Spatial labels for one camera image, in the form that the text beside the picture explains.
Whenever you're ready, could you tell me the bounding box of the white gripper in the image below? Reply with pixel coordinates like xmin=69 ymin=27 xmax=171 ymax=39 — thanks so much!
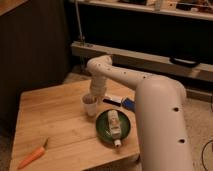
xmin=85 ymin=76 xmax=106 ymax=103

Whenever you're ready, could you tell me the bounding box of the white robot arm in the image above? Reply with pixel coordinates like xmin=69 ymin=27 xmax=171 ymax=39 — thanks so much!
xmin=87 ymin=55 xmax=194 ymax=171

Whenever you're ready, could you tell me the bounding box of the black and white box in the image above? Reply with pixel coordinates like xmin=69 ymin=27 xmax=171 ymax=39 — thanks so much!
xmin=103 ymin=95 xmax=122 ymax=107

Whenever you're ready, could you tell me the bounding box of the white squeeze bottle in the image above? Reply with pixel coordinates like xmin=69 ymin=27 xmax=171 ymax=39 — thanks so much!
xmin=108 ymin=110 xmax=122 ymax=148

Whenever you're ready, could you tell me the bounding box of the green plate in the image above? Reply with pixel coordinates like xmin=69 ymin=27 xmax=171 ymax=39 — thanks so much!
xmin=95 ymin=109 xmax=131 ymax=144

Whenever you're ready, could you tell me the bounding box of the wooden side table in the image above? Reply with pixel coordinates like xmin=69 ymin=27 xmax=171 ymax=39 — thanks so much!
xmin=9 ymin=80 xmax=139 ymax=171

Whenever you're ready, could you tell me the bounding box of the metal vertical pole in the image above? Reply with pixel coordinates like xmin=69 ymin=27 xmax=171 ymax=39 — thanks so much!
xmin=74 ymin=0 xmax=84 ymax=44

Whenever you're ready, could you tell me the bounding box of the orange carrot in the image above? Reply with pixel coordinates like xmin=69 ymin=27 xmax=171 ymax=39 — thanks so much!
xmin=17 ymin=139 xmax=48 ymax=169

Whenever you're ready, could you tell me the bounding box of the upper shelf with clutter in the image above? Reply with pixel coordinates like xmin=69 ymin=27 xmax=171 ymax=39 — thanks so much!
xmin=69 ymin=0 xmax=213 ymax=21

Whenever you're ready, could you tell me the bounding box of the white metal frame rail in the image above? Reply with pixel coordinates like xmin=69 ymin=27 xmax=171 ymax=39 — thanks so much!
xmin=71 ymin=42 xmax=213 ymax=82

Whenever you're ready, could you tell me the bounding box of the black handle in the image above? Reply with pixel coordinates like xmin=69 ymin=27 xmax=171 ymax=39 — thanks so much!
xmin=169 ymin=57 xmax=200 ymax=68

